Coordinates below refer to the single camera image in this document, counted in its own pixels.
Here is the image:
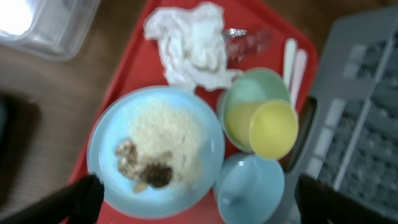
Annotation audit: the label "yellow plastic cup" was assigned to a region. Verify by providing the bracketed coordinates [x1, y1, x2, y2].
[225, 100, 299, 160]

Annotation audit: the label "red snack wrapper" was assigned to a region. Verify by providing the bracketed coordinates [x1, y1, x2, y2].
[222, 29, 272, 63]

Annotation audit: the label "grey dishwasher rack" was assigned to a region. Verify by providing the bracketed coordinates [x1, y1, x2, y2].
[271, 6, 397, 223]

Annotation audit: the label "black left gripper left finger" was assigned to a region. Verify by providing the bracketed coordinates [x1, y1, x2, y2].
[1, 174, 104, 224]

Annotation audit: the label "light blue plate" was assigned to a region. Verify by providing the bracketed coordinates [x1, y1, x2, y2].
[86, 86, 225, 223]

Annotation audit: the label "green bowl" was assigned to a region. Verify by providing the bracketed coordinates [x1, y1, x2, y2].
[216, 68, 290, 153]

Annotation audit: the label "white napkin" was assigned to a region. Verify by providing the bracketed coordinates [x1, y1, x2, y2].
[143, 2, 243, 93]

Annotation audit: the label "white plastic fork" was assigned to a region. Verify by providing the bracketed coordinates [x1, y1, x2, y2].
[290, 49, 308, 108]

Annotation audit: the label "light blue bowl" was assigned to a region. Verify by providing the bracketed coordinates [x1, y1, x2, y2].
[213, 152, 285, 224]

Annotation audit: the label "black tray bin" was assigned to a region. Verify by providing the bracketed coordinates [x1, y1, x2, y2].
[1, 91, 42, 205]

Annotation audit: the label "clear plastic bin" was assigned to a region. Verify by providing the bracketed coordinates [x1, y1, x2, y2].
[1, 0, 101, 62]

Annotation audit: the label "food scraps on plate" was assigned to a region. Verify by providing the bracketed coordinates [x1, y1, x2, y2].
[114, 140, 174, 194]

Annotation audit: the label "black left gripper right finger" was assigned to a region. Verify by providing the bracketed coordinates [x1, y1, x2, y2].
[295, 174, 397, 224]

